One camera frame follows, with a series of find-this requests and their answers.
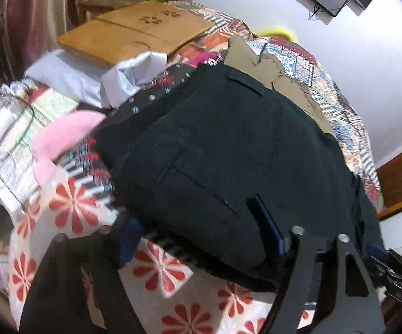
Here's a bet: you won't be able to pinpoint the bamboo folding tray table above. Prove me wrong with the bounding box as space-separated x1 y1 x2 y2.
57 2 214 68

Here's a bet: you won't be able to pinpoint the dark patterned cloth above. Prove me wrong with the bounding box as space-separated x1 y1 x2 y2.
58 63 202 209

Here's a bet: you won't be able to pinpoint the striped pink curtain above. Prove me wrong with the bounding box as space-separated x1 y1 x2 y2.
0 0 118 80

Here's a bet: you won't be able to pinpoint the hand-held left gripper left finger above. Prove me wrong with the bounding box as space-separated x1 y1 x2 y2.
18 207 146 334

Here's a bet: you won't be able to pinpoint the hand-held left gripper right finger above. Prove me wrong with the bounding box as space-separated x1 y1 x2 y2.
246 194 386 334

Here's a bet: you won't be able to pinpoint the stack of printed papers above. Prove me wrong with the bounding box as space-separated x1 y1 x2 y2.
0 80 80 213

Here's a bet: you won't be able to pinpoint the pink plush toy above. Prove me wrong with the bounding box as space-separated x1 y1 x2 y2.
31 110 106 185

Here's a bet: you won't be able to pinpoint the black pants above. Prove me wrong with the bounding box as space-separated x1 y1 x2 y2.
95 64 384 293

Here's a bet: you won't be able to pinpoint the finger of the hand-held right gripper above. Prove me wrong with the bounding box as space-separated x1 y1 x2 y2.
366 242 396 268

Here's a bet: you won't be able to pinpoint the wooden stool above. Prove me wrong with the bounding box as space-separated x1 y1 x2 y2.
79 0 142 16

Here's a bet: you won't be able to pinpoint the khaki cloth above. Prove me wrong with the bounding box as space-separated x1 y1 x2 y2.
224 35 334 134

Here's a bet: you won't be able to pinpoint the yellow foam tube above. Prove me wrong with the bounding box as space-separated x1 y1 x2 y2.
257 26 297 41

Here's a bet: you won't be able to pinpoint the patchwork blanket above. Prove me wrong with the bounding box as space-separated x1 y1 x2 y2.
246 36 382 210

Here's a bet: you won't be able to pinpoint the white cloth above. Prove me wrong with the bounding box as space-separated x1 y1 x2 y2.
25 50 168 109

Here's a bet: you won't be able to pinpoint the red flower bedsheet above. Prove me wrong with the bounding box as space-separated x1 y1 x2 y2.
8 167 313 334

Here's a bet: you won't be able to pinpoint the thin black cable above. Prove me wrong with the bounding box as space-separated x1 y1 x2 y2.
0 94 38 216

